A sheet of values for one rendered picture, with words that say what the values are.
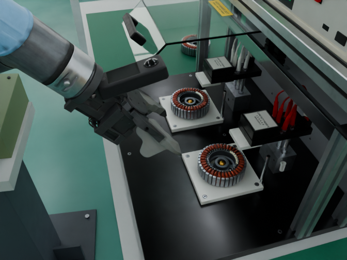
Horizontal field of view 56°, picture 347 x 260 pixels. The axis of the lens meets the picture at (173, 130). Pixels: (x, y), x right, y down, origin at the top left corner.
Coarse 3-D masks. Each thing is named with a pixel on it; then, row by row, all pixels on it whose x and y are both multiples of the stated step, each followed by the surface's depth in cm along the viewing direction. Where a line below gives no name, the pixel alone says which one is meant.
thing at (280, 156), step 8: (264, 144) 80; (272, 144) 78; (264, 152) 80; (272, 152) 76; (280, 152) 76; (288, 152) 76; (264, 160) 81; (272, 160) 77; (280, 160) 75; (288, 160) 76; (272, 168) 78; (288, 168) 78
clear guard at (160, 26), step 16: (144, 0) 81; (160, 0) 81; (176, 0) 81; (192, 0) 81; (208, 0) 81; (224, 0) 81; (144, 16) 77; (160, 16) 74; (176, 16) 74; (192, 16) 74; (208, 16) 74; (224, 16) 74; (240, 16) 74; (144, 32) 73; (160, 32) 68; (176, 32) 68; (192, 32) 68; (208, 32) 68; (224, 32) 68; (240, 32) 68; (256, 32) 69; (144, 48) 70; (160, 48) 66
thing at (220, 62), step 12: (204, 60) 88; (216, 60) 88; (228, 60) 88; (204, 72) 90; (216, 72) 85; (228, 72) 86; (240, 72) 88; (252, 72) 88; (204, 84) 87; (216, 84) 88
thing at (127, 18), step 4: (124, 16) 76; (128, 16) 75; (124, 20) 75; (128, 20) 73; (132, 20) 76; (136, 20) 77; (128, 24) 72; (132, 24) 72; (136, 24) 77; (128, 28) 72; (132, 28) 70; (128, 32) 71; (132, 32) 69; (136, 32) 69; (132, 36) 69; (136, 36) 69; (140, 36) 70; (136, 40) 70; (140, 40) 70; (144, 40) 70; (140, 44) 71
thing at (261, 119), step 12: (240, 120) 72; (252, 120) 70; (264, 120) 70; (240, 132) 73; (252, 132) 68; (264, 132) 68; (276, 132) 69; (288, 132) 70; (300, 132) 71; (240, 144) 70; (252, 144) 69; (288, 144) 74
